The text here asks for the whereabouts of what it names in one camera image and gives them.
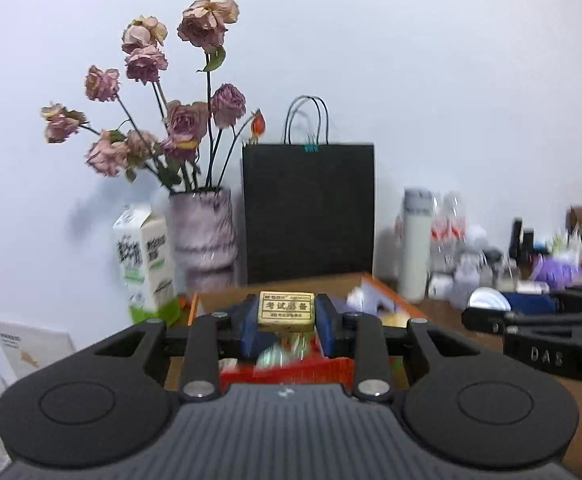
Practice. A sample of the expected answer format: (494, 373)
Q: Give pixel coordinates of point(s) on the white plastic bag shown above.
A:
(360, 300)

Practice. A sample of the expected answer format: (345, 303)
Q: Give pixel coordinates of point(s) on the white thermos bottle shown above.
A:
(416, 245)

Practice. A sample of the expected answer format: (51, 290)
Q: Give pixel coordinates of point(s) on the black paper bag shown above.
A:
(308, 210)

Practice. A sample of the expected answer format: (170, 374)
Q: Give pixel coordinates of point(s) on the cream block eraser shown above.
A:
(286, 311)

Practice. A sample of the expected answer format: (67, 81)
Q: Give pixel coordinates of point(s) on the clear water bottle red label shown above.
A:
(457, 227)
(441, 232)

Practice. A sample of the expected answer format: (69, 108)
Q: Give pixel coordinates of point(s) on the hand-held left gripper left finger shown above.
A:
(249, 327)

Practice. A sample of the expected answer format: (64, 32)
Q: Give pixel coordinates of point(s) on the yellow and white plush toy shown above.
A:
(395, 317)

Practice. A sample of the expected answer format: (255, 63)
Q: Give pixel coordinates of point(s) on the red cardboard box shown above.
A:
(291, 372)

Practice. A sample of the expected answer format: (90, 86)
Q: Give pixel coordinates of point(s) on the black bottles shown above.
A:
(522, 242)

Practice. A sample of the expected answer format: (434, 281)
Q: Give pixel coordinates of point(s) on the wooden desktop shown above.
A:
(446, 316)

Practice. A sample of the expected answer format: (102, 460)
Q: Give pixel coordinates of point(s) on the round white container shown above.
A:
(488, 300)

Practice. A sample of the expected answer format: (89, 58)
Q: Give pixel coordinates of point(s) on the white green milk carton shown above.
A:
(146, 265)

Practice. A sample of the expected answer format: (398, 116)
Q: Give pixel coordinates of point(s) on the iridescent plastic bag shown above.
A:
(278, 355)

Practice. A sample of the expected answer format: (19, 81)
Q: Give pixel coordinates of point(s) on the white flat carton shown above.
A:
(33, 350)

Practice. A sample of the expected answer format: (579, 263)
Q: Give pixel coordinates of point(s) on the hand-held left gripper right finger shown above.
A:
(326, 327)

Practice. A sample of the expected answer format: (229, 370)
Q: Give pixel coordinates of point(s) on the dried pink rose bouquet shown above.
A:
(171, 100)

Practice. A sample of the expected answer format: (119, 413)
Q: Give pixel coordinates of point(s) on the purple white ceramic vase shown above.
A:
(203, 240)

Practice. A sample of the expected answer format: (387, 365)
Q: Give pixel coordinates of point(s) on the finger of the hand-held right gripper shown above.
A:
(526, 317)

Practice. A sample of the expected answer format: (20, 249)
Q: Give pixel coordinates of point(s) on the purple package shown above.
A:
(558, 267)

